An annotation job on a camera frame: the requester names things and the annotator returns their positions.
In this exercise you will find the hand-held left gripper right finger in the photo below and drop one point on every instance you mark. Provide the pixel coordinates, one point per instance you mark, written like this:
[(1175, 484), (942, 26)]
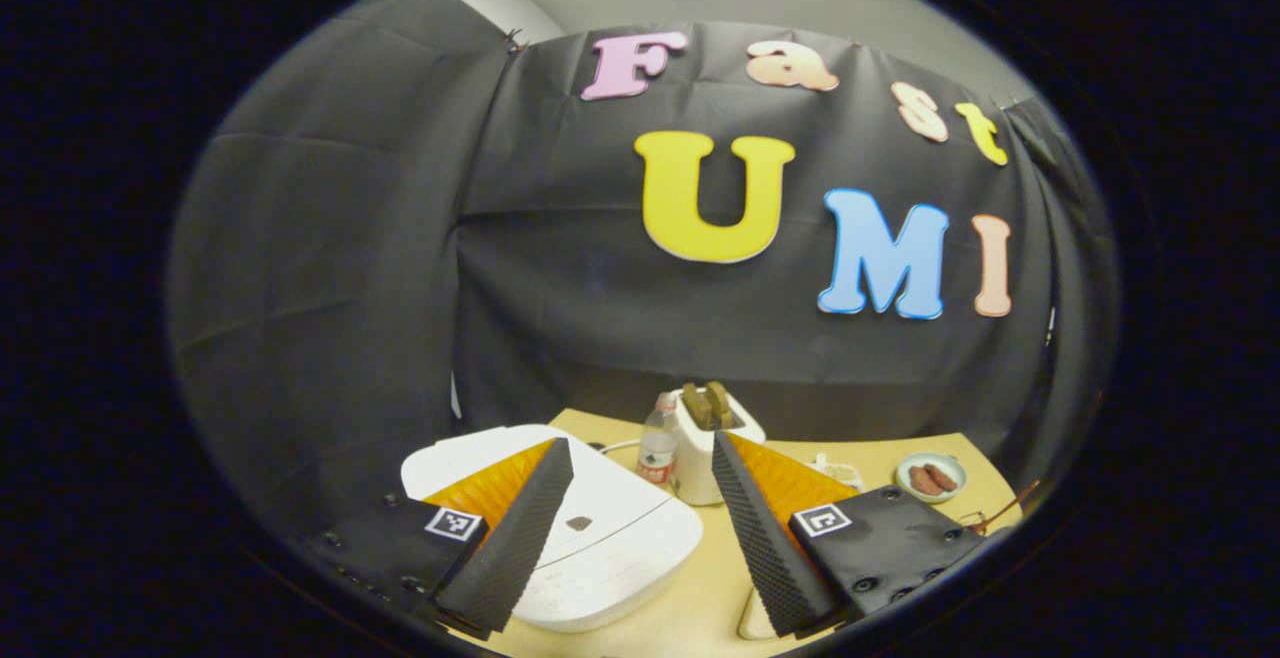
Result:
[(775, 563)]

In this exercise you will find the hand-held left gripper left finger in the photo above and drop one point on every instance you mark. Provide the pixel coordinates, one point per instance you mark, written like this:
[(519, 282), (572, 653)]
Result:
[(485, 578)]

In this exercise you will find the clear rice container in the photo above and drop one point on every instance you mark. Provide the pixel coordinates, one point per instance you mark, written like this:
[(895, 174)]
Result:
[(755, 623)]

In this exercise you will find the white rice cooker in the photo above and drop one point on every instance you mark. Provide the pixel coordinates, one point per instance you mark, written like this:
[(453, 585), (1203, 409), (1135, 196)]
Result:
[(620, 538)]

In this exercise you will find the brown wooden spoon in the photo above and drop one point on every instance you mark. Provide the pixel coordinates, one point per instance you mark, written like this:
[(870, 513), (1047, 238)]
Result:
[(1010, 506)]

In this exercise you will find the white toaster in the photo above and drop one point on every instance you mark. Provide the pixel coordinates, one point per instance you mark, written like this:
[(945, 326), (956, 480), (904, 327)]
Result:
[(695, 468)]

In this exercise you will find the pale green plate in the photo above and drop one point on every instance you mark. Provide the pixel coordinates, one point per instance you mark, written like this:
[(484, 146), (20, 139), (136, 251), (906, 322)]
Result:
[(905, 483)]

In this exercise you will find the clear water bottle red label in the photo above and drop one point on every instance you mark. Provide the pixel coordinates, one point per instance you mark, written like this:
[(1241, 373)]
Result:
[(657, 443)]

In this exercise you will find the brown bread slice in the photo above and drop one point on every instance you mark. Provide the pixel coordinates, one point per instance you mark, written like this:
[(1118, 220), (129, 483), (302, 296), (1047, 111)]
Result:
[(694, 406), (720, 403)]

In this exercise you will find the red meat piece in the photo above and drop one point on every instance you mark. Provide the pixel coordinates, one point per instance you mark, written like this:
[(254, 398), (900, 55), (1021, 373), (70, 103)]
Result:
[(925, 482), (942, 476)]

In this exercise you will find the black backdrop cloth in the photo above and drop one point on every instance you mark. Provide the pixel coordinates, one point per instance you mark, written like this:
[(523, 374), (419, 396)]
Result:
[(320, 288)]

